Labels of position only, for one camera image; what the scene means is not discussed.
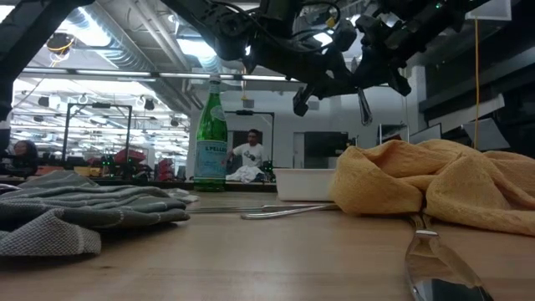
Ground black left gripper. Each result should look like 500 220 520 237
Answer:
250 24 364 117

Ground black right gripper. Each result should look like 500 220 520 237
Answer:
358 12 423 98

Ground silver table knife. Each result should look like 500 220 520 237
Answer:
357 85 375 128
404 213 497 301

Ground black monitor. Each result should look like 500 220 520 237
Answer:
303 130 349 170

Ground tilted grey screen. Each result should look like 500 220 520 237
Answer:
461 117 511 151
408 123 443 145

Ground white plastic cutlery tray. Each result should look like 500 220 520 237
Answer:
273 167 338 202

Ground person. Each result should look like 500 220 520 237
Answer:
11 139 42 177
227 128 266 169

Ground yellow waffle cloth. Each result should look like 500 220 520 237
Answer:
329 138 535 237

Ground white cloth heap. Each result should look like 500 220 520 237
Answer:
225 165 267 184

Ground green glass water bottle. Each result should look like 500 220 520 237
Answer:
193 74 229 193

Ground silver cutlery pieces on table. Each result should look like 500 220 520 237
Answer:
240 202 340 221

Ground long ceiling light bar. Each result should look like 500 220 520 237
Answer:
20 65 302 83

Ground grey checked cloth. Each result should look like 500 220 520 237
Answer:
0 168 201 258

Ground black yellow ceiling reel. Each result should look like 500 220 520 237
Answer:
44 32 76 56

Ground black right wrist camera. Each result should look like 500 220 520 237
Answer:
334 18 359 52

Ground black left camera cable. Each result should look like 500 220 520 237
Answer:
288 0 342 54

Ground black rig frame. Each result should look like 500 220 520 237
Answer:
221 109 276 169

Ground silver ventilation duct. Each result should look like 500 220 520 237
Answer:
62 0 197 114

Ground black metal gantry frame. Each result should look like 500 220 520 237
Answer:
61 101 133 165

